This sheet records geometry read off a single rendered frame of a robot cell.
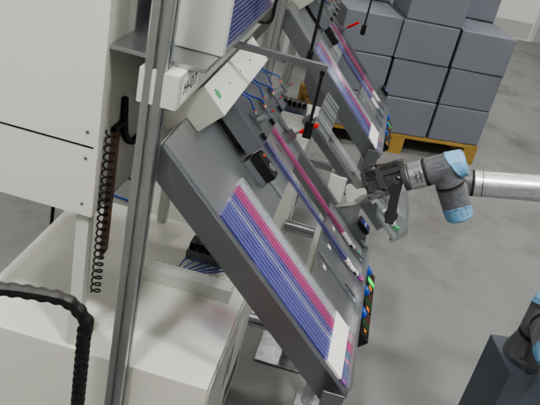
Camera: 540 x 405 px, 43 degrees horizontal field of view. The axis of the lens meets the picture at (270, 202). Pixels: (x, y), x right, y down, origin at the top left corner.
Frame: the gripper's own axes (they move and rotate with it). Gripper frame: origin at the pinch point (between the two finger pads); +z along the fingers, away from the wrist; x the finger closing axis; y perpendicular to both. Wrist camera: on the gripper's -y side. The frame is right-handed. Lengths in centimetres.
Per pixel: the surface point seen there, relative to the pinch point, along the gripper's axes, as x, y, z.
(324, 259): 8.2, -12.4, 6.9
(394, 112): -294, -3, 16
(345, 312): 14.2, -26.5, 4.1
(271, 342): -64, -61, 60
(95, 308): 32, -5, 64
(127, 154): 38, 31, 36
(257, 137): 22.0, 25.3, 9.5
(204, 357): 34, -23, 37
